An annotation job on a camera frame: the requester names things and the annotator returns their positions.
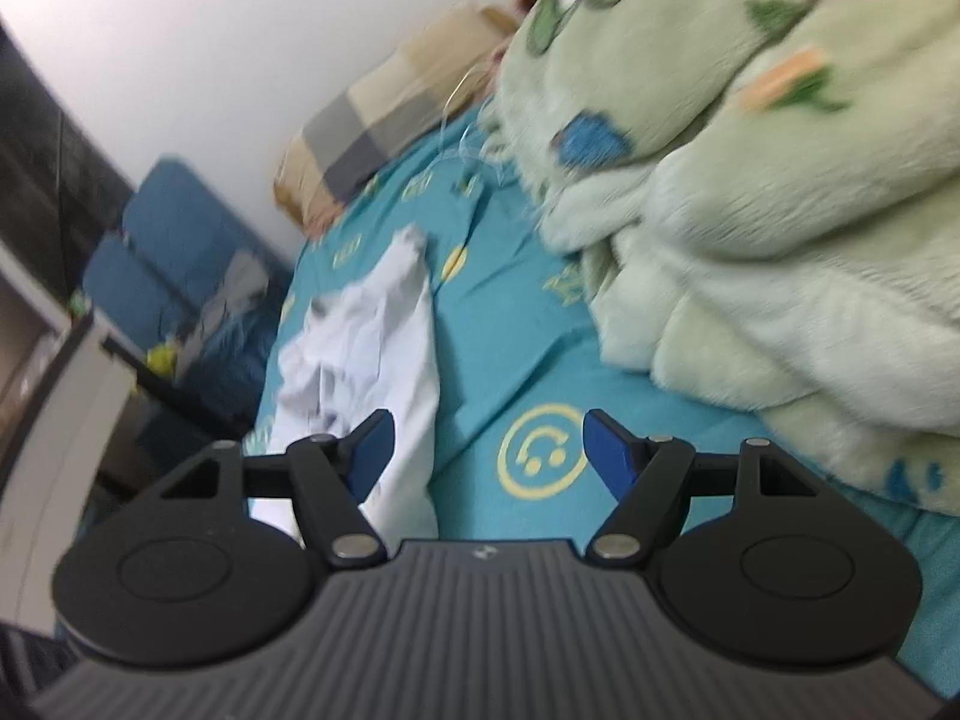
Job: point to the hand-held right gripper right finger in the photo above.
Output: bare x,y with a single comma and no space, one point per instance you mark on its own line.
607,457

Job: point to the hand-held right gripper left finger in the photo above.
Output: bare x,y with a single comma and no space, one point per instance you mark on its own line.
373,451

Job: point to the white t-shirt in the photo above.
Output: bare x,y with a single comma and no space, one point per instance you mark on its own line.
397,360

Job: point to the bed with teal printed sheet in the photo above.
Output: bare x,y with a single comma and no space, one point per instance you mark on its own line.
510,300

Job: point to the grey cloth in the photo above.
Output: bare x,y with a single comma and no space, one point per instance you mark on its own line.
232,292

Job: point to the yellow-green ball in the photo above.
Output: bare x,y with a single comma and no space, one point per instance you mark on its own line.
160,360

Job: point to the green printed fleece blanket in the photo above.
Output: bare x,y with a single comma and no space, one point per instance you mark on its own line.
750,240

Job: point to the brown cushion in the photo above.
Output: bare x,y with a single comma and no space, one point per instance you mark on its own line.
292,184

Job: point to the white desk with black legs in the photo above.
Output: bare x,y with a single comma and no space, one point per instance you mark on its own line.
67,427

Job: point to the blue covered chair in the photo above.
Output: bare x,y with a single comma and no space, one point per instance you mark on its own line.
120,277
187,202

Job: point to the plaid pillow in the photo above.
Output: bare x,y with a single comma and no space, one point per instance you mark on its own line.
375,105

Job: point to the dark window with grille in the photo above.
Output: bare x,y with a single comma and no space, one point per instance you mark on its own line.
52,157

